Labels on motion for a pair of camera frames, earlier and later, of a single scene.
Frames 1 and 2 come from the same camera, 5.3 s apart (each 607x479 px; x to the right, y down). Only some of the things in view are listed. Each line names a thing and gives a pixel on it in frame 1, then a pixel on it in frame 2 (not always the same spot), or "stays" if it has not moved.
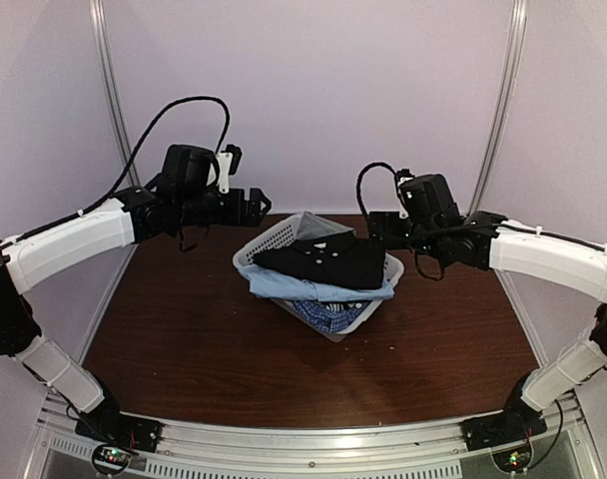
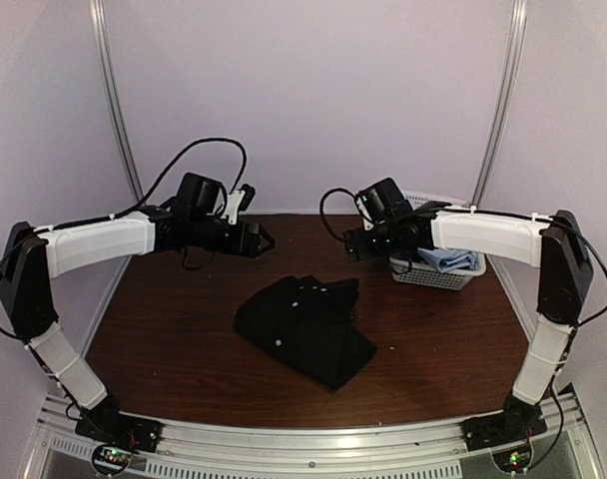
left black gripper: x=253 y=217 -> x=250 y=246
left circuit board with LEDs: x=112 y=458 stays
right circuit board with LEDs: x=513 y=459 stays
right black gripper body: x=395 y=239 stays
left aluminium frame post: x=112 y=90 stays
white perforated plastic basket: x=289 y=232 -> x=421 y=272
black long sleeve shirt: x=348 y=259 -> x=308 y=321
